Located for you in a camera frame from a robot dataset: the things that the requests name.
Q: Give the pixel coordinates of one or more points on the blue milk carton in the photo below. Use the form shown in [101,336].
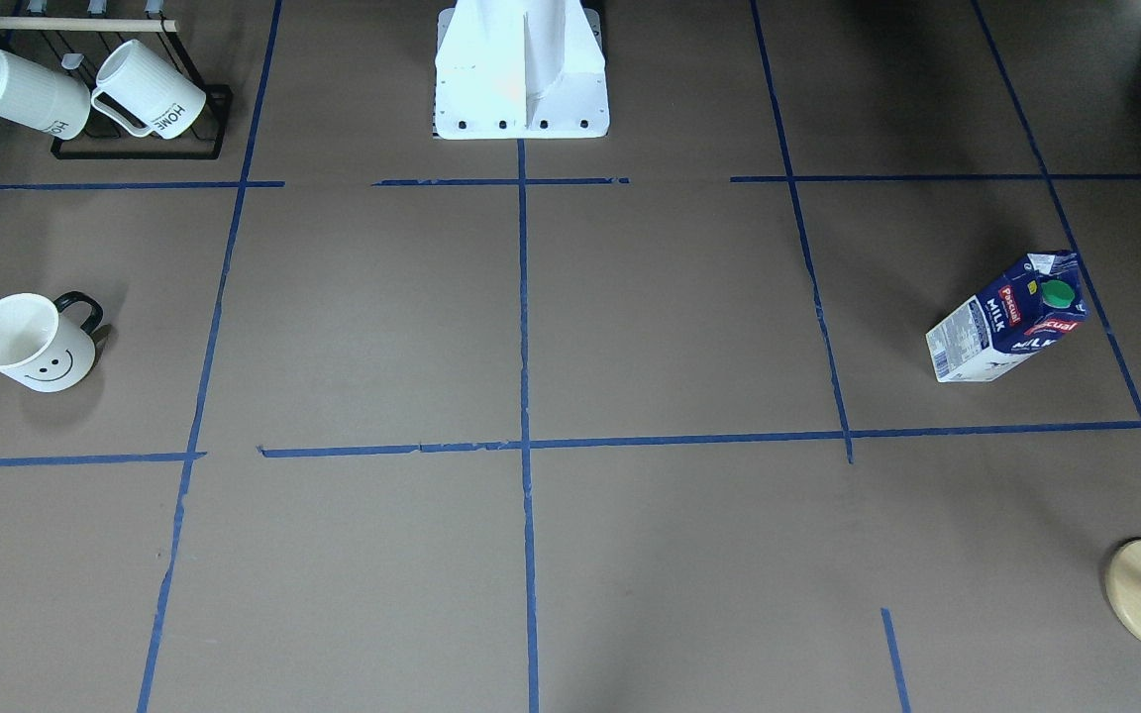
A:
[1035,303]

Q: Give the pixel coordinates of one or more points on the white smiley face mug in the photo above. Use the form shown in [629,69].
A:
[46,343]

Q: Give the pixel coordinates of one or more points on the white HOME mug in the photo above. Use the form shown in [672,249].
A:
[144,94]

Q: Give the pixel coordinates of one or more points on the white ribbed mug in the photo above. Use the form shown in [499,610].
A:
[43,99]

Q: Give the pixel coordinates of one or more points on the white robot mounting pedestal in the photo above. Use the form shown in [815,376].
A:
[508,70]

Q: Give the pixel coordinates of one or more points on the black wire mug rack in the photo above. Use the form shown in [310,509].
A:
[78,47]

